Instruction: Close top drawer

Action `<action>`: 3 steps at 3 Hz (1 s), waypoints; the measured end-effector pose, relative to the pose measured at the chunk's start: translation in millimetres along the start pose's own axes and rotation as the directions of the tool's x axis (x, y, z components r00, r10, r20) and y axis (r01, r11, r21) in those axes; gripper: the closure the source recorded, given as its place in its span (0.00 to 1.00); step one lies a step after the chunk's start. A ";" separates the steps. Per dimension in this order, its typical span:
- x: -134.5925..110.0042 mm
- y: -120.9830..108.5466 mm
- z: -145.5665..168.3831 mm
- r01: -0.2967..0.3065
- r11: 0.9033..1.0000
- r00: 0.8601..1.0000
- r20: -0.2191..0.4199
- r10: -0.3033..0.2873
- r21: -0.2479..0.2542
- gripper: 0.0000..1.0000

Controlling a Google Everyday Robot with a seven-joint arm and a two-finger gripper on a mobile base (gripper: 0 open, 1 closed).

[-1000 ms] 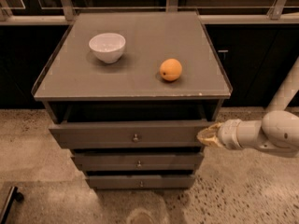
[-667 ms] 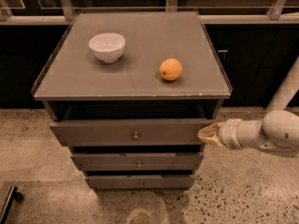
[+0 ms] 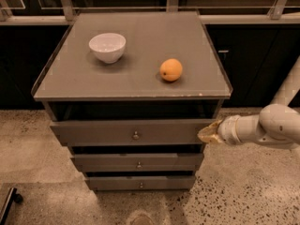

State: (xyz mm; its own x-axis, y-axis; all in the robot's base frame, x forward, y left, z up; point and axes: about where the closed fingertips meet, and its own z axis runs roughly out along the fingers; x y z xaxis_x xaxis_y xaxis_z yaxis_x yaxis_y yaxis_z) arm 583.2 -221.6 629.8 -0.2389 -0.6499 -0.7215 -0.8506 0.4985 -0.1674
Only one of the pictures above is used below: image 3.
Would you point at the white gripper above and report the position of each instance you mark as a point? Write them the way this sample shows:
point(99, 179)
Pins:
point(227, 129)

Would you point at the grey top drawer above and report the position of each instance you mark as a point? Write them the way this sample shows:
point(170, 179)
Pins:
point(129, 132)

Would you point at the grey drawer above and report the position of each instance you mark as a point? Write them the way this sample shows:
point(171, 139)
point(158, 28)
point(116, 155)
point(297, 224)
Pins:
point(137, 162)
point(129, 132)
point(140, 183)

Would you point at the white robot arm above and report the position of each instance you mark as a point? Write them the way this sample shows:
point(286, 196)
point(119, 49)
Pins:
point(276, 125)

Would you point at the grey bottom drawer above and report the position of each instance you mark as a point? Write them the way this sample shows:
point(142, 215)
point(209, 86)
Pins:
point(140, 183)

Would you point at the grey drawer cabinet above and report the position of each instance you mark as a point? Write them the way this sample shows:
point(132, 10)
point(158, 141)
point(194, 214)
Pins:
point(76, 86)

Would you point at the grey middle drawer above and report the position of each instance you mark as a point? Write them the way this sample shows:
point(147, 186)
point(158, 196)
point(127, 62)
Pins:
point(137, 162)

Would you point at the orange fruit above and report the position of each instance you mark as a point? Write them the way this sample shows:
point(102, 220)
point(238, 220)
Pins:
point(171, 70)

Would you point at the white ceramic bowl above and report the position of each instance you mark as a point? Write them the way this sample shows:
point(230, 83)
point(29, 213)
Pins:
point(108, 47)

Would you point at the black wheeled base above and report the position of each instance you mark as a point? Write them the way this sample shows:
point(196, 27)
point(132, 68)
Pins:
point(13, 196)

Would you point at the metal window frame rail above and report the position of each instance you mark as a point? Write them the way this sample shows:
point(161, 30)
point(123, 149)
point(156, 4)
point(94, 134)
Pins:
point(33, 12)

